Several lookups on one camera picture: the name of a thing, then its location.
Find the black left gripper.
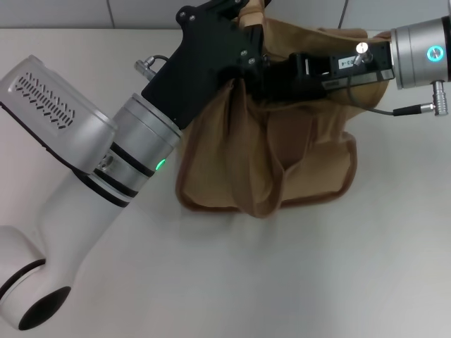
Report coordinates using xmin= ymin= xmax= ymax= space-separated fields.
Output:
xmin=140 ymin=0 xmax=272 ymax=128

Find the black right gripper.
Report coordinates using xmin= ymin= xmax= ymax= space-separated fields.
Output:
xmin=246 ymin=40 xmax=395 ymax=102

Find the khaki canvas food bag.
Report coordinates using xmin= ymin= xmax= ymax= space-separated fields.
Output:
xmin=175 ymin=0 xmax=392 ymax=219

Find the left gripper cable with plug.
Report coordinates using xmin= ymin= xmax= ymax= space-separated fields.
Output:
xmin=133 ymin=53 xmax=171 ymax=77

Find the gripper cable with plug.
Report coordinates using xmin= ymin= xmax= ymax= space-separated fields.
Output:
xmin=133 ymin=53 xmax=171 ymax=77
xmin=343 ymin=41 xmax=447 ymax=119

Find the right gripper cable with plug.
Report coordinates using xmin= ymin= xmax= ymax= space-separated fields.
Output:
xmin=343 ymin=41 xmax=447 ymax=119

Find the silver perforated left camera box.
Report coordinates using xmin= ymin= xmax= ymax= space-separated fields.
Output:
xmin=0 ymin=54 xmax=119 ymax=175

